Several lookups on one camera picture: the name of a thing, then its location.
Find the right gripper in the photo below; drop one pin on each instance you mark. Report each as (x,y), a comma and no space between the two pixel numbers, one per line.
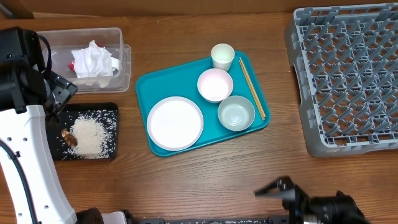
(293,195)

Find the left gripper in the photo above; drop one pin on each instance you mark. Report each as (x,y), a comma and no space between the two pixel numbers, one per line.
(64,89)

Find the red snack wrapper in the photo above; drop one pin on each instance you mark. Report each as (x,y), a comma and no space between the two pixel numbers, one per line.
(71,66)

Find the white napkin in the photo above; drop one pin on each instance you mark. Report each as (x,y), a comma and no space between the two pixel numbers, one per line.
(94,61)

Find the brown food scrap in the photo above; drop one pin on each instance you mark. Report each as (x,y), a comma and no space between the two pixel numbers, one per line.
(69,138)

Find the white rice pile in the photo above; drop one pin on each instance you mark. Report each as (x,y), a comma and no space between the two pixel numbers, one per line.
(96,133)

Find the grey bowl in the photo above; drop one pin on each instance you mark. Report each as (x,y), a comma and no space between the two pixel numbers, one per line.
(236,113)

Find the white round plate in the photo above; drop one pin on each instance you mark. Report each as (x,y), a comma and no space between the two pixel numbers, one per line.
(175,123)

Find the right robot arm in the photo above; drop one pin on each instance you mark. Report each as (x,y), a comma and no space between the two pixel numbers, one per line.
(337,209)

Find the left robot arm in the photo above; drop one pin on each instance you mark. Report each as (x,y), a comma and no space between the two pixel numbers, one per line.
(31,96)

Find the grey dishwasher rack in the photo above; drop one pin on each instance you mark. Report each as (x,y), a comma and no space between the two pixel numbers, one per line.
(345,60)

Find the black plastic tray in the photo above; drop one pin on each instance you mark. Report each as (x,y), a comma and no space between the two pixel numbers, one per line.
(54,126)

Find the clear plastic bin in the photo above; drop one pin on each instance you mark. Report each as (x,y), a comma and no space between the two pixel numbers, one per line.
(63,42)

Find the pink bowl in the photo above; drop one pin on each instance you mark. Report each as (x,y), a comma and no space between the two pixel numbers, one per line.
(215,85)

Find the teal serving tray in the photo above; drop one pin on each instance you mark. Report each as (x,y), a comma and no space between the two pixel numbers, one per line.
(182,80)

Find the white paper cup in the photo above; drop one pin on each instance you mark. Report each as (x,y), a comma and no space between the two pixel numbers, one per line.
(222,56)

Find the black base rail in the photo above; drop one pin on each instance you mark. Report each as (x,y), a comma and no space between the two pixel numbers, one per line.
(280,219)

